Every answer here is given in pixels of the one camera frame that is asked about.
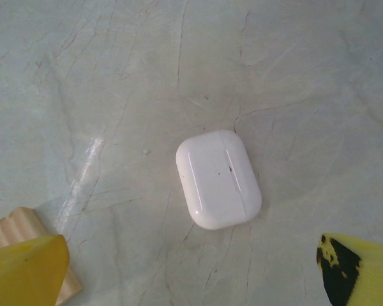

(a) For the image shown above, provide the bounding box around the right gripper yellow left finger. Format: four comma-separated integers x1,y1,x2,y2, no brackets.
0,234,70,306

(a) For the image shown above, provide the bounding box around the white earbud charging case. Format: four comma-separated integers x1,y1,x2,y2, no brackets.
174,129,263,231

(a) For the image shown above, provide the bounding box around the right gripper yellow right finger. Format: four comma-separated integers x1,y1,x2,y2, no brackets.
317,232,383,306

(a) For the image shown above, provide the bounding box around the ridged wooden block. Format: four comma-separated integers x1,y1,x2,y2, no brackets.
0,206,83,306

